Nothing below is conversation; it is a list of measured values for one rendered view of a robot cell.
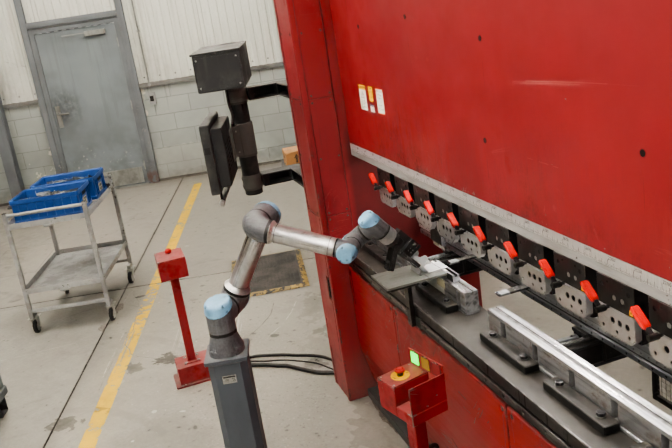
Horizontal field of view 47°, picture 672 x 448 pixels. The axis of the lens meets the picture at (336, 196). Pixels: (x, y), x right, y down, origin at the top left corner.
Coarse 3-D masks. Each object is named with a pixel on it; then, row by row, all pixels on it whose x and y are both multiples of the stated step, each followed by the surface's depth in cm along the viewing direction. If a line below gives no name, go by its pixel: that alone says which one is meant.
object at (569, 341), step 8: (576, 328) 274; (568, 336) 274; (576, 336) 274; (584, 336) 269; (592, 336) 271; (568, 344) 269; (576, 344) 271; (584, 344) 270; (592, 344) 271; (600, 344) 273; (576, 352) 270; (584, 352) 271; (592, 352) 273; (600, 352) 274; (608, 352) 275; (616, 352) 276; (592, 360) 273; (600, 360) 274; (608, 360) 275; (616, 360) 276
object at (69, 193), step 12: (84, 180) 590; (24, 192) 586; (36, 192) 589; (48, 192) 581; (60, 192) 574; (72, 192) 556; (84, 192) 577; (12, 204) 555; (24, 204) 556; (36, 204) 557; (48, 204) 558; (60, 204) 558; (24, 216) 559; (36, 216) 559; (48, 216) 560
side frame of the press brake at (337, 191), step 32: (288, 0) 360; (320, 0) 365; (288, 32) 370; (320, 32) 369; (288, 64) 383; (320, 64) 372; (320, 96) 375; (320, 128) 379; (320, 160) 382; (352, 160) 388; (320, 192) 386; (352, 192) 391; (320, 224) 392; (352, 224) 396; (416, 224) 407; (320, 256) 406; (320, 288) 423; (480, 288) 428; (352, 320) 407; (352, 352) 411; (352, 384) 415
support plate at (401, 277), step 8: (384, 272) 320; (392, 272) 318; (400, 272) 317; (408, 272) 316; (432, 272) 312; (440, 272) 311; (376, 280) 313; (384, 280) 311; (392, 280) 310; (400, 280) 309; (408, 280) 308; (416, 280) 307; (424, 280) 307; (384, 288) 306; (392, 288) 303
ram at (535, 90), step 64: (384, 0) 303; (448, 0) 252; (512, 0) 216; (576, 0) 189; (640, 0) 168; (384, 64) 318; (448, 64) 263; (512, 64) 224; (576, 64) 195; (640, 64) 173; (384, 128) 334; (448, 128) 274; (512, 128) 232; (576, 128) 201; (640, 128) 177; (512, 192) 240; (576, 192) 207; (640, 192) 182; (576, 256) 214; (640, 256) 188
